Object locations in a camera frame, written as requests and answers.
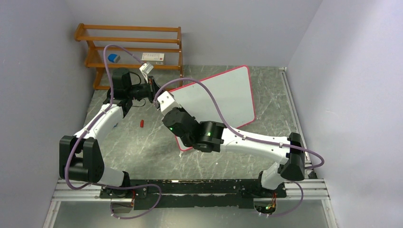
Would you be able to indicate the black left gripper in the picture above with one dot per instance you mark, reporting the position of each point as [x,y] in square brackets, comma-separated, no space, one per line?
[153,88]

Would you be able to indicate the pink framed whiteboard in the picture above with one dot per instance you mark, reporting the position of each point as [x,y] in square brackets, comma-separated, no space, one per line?
[232,91]

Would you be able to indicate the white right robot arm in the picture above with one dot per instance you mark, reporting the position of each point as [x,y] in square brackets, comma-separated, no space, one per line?
[209,136]

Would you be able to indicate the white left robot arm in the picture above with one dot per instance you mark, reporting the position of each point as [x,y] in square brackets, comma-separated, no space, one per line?
[80,157]

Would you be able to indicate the blue whiteboard eraser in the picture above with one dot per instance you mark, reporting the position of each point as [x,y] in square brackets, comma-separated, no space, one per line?
[113,58]

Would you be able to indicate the white red card box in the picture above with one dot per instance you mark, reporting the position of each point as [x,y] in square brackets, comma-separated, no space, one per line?
[156,57]

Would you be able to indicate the wooden shelf rack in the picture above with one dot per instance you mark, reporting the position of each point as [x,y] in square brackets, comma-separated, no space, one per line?
[130,42]

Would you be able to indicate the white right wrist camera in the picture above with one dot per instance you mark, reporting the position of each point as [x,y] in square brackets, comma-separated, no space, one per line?
[167,102]

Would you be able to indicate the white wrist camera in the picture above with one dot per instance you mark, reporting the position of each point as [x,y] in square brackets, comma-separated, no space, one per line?
[145,70]
[167,102]

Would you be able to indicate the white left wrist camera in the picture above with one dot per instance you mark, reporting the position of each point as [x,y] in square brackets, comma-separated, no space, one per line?
[145,70]

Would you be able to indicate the aluminium frame rail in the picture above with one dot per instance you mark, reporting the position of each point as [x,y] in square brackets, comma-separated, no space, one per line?
[313,189]

